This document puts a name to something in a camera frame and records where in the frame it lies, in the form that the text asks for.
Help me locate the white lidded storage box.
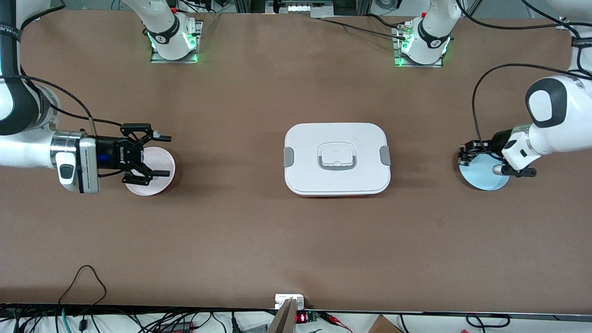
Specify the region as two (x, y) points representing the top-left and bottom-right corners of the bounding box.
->
(283, 123), (391, 198)

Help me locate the small white socket box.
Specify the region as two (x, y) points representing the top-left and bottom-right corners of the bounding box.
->
(275, 294), (305, 309)

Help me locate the light blue round plate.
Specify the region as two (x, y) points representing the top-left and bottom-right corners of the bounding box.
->
(459, 153), (510, 191)

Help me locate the pink round plate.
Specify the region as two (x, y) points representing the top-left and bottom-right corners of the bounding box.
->
(124, 147), (176, 196)

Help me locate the wooden slat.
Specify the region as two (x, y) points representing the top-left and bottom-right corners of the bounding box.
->
(268, 298), (299, 333)

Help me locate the red clip lead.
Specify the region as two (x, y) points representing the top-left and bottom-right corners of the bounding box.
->
(319, 312), (353, 333)

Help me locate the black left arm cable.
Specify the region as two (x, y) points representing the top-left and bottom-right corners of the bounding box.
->
(456, 0), (592, 146)

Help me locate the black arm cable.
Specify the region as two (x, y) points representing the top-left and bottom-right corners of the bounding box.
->
(16, 5), (123, 139)
(456, 0), (592, 146)

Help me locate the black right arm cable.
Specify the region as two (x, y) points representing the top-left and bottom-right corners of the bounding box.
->
(16, 5), (123, 139)

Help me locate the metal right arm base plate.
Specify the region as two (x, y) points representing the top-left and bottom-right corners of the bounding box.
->
(150, 18), (204, 64)

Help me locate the looped thin black cable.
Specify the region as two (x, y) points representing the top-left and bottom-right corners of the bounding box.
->
(58, 265), (108, 308)

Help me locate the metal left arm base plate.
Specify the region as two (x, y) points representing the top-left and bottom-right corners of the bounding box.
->
(392, 25), (451, 68)

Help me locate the black table edge rail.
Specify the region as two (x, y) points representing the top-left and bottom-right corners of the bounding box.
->
(0, 303), (592, 321)

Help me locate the coiled black cable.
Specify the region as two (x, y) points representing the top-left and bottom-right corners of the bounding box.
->
(466, 314), (510, 329)

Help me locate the thin black table cable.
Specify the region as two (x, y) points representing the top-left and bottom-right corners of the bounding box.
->
(319, 14), (401, 38)

